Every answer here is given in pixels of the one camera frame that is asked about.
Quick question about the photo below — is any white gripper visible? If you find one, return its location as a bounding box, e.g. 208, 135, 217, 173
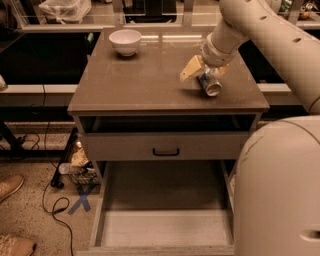
180, 33, 239, 82

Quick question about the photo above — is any silver blue redbull can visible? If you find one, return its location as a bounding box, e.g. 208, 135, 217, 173
198, 68, 222, 97

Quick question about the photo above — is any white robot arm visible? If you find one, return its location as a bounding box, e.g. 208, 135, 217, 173
180, 0, 320, 256

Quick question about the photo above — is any grey drawer cabinet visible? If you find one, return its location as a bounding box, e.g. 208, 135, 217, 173
68, 27, 269, 175

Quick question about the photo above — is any grey top drawer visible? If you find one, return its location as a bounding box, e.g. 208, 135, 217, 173
80, 132, 249, 161

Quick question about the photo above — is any open grey lower drawer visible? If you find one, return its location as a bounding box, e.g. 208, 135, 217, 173
77, 161, 234, 256

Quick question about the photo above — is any white ceramic bowl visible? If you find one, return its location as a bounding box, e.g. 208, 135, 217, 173
109, 29, 142, 56

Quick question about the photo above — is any clear plastic bag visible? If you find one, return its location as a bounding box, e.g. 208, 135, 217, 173
39, 0, 91, 24

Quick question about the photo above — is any tan shoe lower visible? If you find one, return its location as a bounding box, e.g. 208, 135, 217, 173
0, 235, 36, 256

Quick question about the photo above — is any black drawer handle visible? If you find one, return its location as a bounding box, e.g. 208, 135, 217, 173
152, 148, 180, 157

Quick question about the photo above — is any wire basket with snacks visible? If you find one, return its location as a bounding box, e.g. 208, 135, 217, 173
58, 141, 100, 185

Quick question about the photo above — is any black floor cable left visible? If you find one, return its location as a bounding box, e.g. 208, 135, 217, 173
41, 84, 75, 256

